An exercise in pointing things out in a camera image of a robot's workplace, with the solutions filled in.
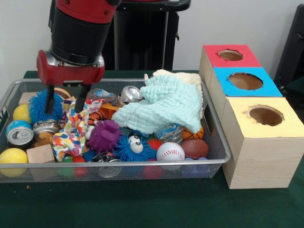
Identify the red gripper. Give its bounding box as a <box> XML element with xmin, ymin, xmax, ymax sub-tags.
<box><xmin>36</xmin><ymin>49</ymin><xmax>105</xmax><ymax>114</ymax></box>

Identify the colourful dotted cloth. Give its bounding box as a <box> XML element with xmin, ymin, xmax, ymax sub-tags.
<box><xmin>52</xmin><ymin>96</ymin><xmax>105</xmax><ymax>162</ymax></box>

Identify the mint waffle cloth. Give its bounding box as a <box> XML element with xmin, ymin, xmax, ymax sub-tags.
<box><xmin>111</xmin><ymin>73</ymin><xmax>205</xmax><ymax>133</ymax></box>

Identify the cream waffle cloth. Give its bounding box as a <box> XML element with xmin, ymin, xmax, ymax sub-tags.
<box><xmin>153</xmin><ymin>68</ymin><xmax>204</xmax><ymax>114</ymax></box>

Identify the wooden box with three holes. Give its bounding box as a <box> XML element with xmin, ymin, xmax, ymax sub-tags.
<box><xmin>198</xmin><ymin>44</ymin><xmax>299</xmax><ymax>190</ymax></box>

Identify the blue spiky pom ball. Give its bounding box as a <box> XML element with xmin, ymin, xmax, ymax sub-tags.
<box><xmin>27</xmin><ymin>89</ymin><xmax>65</xmax><ymax>124</ymax></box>

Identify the purple spiky toy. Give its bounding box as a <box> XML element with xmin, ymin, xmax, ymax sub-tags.
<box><xmin>86</xmin><ymin>120</ymin><xmax>123</xmax><ymax>152</ymax></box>

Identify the silver drink can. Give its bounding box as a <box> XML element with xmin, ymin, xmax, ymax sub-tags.
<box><xmin>6</xmin><ymin>127</ymin><xmax>34</xmax><ymax>148</ymax></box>

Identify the yellow ball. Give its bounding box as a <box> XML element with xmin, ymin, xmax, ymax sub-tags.
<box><xmin>0</xmin><ymin>148</ymin><xmax>29</xmax><ymax>178</ymax></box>

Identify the blue fuzzy toy with eyes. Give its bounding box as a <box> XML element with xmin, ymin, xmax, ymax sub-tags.
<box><xmin>114</xmin><ymin>135</ymin><xmax>159</xmax><ymax>162</ymax></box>

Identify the white toy baseball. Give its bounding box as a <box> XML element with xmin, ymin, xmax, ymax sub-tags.
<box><xmin>156</xmin><ymin>142</ymin><xmax>186</xmax><ymax>162</ymax></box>

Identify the dark green tablecloth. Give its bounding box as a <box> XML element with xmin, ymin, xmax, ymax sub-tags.
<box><xmin>284</xmin><ymin>76</ymin><xmax>304</xmax><ymax>97</ymax></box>
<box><xmin>0</xmin><ymin>70</ymin><xmax>304</xmax><ymax>228</ymax></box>

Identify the brown toy football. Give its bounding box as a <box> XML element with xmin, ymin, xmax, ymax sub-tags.
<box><xmin>181</xmin><ymin>138</ymin><xmax>209</xmax><ymax>160</ymax></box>

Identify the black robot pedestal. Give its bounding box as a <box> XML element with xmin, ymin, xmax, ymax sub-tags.
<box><xmin>102</xmin><ymin>0</ymin><xmax>192</xmax><ymax>71</ymax></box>

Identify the wire mesh bin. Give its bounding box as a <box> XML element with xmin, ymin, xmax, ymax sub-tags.
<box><xmin>0</xmin><ymin>78</ymin><xmax>232</xmax><ymax>184</ymax></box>

